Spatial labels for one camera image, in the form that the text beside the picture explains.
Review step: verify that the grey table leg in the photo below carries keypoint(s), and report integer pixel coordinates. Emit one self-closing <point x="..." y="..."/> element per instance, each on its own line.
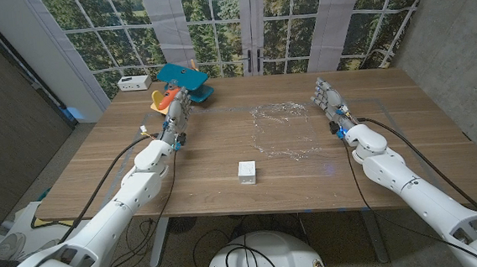
<point x="375" y="237"/>

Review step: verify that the white table leg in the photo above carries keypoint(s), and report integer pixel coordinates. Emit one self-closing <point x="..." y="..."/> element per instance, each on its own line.
<point x="160" y="244"/>

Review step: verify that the grey sneaker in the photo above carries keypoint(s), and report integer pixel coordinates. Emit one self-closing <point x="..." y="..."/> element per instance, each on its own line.
<point x="40" y="249"/>
<point x="10" y="246"/>

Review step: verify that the black ribbed round object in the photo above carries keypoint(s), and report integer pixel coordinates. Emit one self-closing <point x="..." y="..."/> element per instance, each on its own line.
<point x="181" y="224"/>

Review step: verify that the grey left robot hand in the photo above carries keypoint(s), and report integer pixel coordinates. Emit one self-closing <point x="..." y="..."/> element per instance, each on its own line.
<point x="176" y="117"/>

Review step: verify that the small white cube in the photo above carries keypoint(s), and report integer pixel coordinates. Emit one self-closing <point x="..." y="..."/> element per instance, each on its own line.
<point x="246" y="173"/>

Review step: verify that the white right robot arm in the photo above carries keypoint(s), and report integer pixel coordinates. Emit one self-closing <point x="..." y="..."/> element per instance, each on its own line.
<point x="393" y="173"/>

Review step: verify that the printed window forest backdrop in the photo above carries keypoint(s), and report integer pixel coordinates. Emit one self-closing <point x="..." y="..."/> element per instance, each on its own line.
<point x="214" y="26"/>

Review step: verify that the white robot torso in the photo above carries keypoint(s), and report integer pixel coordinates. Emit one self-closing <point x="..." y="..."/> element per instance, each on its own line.
<point x="268" y="257"/>

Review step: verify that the white power box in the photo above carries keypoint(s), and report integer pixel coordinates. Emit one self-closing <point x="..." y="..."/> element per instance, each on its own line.
<point x="134" y="82"/>

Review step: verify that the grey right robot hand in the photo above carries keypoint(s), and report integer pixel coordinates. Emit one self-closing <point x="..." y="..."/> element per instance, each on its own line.
<point x="332" y="103"/>

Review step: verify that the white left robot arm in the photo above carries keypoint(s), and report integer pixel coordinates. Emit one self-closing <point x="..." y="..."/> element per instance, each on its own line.
<point x="133" y="193"/>

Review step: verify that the clear plastic wrap sheet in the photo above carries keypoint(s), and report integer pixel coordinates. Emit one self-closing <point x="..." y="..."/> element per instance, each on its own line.
<point x="284" y="130"/>

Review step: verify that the teal and orange toy plane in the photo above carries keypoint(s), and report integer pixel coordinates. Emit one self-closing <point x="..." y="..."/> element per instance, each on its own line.
<point x="182" y="76"/>

